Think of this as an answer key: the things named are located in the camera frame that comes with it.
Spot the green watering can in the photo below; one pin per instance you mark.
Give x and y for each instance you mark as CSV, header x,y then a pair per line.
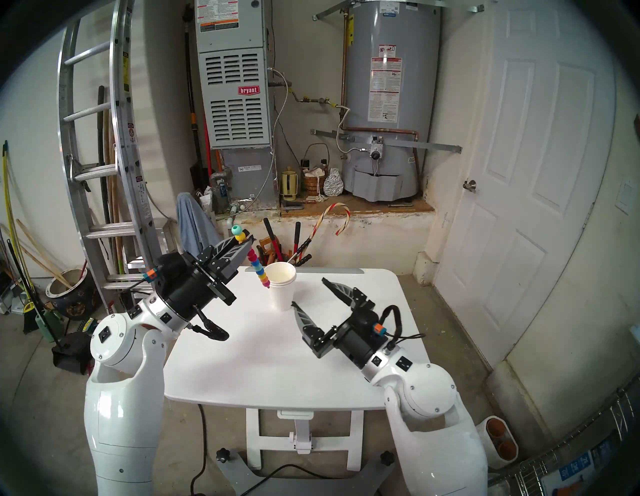
x,y
50,327

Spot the aluminium extension ladder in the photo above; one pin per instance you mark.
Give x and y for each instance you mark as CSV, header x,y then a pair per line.
x,y
122,100

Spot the black base knob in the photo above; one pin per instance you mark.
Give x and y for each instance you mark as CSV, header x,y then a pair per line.
x,y
223,455
386,458

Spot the blue cloth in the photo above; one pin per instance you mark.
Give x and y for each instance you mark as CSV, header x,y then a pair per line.
x,y
192,225

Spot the white pvc pipe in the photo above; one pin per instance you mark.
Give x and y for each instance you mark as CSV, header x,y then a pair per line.
x,y
230,220

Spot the grey water heater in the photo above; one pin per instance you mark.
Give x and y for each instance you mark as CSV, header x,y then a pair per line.
x,y
415,75

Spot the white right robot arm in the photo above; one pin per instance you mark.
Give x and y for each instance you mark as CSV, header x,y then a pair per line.
x,y
430,440

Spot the yellow green scrub brush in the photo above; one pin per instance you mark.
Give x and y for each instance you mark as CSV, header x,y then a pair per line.
x,y
89,325

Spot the black tool grip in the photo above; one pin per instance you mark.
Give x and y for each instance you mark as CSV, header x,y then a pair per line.
x,y
306,259

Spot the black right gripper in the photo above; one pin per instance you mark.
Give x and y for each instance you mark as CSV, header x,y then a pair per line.
x,y
355,340

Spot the wicker basket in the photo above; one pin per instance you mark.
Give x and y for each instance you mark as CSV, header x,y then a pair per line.
x,y
315,186

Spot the grey bryant furnace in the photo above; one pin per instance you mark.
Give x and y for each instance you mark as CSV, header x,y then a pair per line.
x,y
235,100

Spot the white light switch plate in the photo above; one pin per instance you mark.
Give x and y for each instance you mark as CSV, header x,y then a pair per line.
x,y
626,197

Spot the black dustpan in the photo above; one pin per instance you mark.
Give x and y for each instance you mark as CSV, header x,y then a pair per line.
x,y
70,352

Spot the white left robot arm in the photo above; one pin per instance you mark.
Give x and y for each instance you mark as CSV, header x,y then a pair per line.
x,y
125,425

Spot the blue printed box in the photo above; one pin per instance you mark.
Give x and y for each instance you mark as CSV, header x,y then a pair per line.
x,y
575,467

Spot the white panel door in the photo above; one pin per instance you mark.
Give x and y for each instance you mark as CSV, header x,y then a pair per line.
x,y
525,150

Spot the white paper cup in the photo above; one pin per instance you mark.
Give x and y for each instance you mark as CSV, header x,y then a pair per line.
x,y
281,286
282,273
281,300

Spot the blue ceramic pot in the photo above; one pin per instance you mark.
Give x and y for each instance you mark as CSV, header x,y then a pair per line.
x,y
75,305

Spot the striped candy cane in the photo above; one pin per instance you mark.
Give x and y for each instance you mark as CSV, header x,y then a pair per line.
x,y
312,231

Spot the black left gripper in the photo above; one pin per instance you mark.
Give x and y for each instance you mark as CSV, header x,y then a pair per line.
x,y
185,285

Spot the foil wrapped bundle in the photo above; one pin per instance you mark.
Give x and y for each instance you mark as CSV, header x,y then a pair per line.
x,y
333,184

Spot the grey table base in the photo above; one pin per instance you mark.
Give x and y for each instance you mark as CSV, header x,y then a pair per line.
x,y
235,475

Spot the aluminium step ladder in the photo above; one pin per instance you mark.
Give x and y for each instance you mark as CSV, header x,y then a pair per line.
x,y
140,262

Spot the white table leg frame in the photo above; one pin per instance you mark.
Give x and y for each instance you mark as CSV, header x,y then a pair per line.
x,y
254,440

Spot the wooden platform board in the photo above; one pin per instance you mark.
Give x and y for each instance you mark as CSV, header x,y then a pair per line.
x,y
375,206

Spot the silver door knob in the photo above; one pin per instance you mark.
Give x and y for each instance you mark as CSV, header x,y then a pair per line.
x,y
470,185

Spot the brass gas pipe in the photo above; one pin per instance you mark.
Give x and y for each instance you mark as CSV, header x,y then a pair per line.
x,y
312,100

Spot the corrugated steel flex pipe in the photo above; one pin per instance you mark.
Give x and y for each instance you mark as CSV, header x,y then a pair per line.
x,y
287,89

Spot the black pole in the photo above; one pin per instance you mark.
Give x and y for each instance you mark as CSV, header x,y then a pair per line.
x,y
101,140

